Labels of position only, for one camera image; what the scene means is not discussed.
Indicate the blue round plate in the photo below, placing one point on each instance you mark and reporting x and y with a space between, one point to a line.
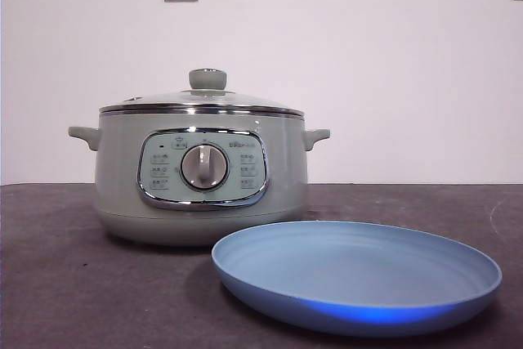
351 267

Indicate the glass lid with green knob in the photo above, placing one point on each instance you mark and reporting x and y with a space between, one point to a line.
207 78

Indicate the pale green electric steamer pot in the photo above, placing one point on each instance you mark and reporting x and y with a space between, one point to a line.
122 185

